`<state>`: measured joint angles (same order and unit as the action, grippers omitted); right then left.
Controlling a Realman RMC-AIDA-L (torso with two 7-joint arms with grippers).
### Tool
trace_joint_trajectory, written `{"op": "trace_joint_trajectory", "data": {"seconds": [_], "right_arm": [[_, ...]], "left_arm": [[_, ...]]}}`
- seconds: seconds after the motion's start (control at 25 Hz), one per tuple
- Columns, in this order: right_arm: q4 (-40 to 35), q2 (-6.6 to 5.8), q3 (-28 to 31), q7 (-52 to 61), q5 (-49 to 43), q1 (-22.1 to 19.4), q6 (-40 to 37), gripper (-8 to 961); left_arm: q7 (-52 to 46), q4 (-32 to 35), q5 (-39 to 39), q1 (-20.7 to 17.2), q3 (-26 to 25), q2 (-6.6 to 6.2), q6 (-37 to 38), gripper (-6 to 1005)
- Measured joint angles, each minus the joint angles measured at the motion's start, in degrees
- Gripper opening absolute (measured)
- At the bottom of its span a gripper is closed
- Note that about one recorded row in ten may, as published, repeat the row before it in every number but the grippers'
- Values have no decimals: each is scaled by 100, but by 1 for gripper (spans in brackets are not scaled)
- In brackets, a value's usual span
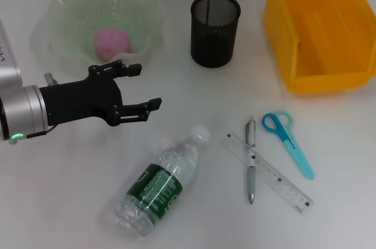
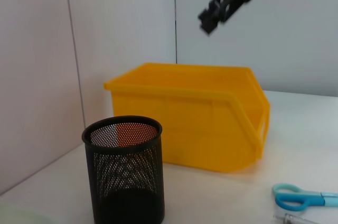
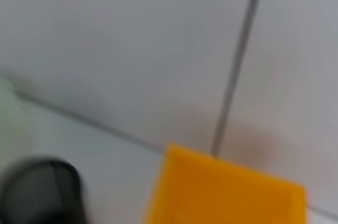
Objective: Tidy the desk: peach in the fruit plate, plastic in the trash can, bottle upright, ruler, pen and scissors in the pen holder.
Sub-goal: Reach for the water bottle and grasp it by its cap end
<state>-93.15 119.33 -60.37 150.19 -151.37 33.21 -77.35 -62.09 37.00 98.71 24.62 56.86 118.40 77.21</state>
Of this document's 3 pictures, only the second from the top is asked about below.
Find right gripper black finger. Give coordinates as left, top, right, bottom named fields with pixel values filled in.
left=204, top=0, right=255, bottom=36
left=198, top=0, right=231, bottom=29

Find blue teal scissors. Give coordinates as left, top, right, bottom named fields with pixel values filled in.
left=272, top=183, right=338, bottom=212

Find black mesh pen holder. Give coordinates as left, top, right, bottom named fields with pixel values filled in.
left=81, top=115, right=166, bottom=224

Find grey clear ballpoint pen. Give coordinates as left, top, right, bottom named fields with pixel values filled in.
left=274, top=212, right=315, bottom=224

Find translucent green fruit plate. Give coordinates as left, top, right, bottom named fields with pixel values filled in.
left=0, top=202, right=52, bottom=224

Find yellow plastic storage bin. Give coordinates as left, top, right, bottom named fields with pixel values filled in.
left=103, top=62, right=271, bottom=174

